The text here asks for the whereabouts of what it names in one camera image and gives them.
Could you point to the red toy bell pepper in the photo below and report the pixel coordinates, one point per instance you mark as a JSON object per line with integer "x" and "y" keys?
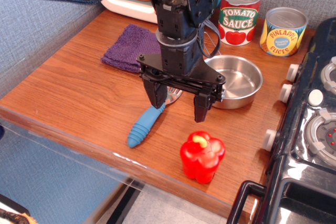
{"x": 201, "y": 156}

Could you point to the tomato sauce can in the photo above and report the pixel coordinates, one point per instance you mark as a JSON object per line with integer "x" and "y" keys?
{"x": 237, "y": 21}

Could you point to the white stove knob rear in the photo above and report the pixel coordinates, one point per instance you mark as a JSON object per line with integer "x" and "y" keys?
{"x": 292, "y": 72}

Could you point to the blue handled toy fork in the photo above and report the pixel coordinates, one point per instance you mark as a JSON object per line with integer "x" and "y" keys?
{"x": 143, "y": 125}

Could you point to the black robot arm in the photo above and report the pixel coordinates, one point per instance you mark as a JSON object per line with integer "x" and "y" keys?
{"x": 177, "y": 19}

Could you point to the white stove knob middle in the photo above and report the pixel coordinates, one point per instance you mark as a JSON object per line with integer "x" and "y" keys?
{"x": 285, "y": 93}

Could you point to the white stove knob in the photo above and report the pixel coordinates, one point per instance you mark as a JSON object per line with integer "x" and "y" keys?
{"x": 269, "y": 139}
{"x": 285, "y": 93}
{"x": 292, "y": 72}

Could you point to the black toy stove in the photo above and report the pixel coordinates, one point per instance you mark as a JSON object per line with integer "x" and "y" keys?
{"x": 300, "y": 184}

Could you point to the small stainless steel pot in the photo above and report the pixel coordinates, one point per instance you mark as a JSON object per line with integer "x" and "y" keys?
{"x": 243, "y": 80}

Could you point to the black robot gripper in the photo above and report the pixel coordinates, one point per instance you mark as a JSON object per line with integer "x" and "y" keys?
{"x": 180, "y": 64}

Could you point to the pineapple slices can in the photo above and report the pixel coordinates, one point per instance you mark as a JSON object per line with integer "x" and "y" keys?
{"x": 283, "y": 31}

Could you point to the white stove knob front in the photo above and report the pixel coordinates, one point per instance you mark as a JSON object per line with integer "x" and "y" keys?
{"x": 269, "y": 139}

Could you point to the purple folded cloth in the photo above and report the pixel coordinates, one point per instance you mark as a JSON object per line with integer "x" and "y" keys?
{"x": 131, "y": 43}

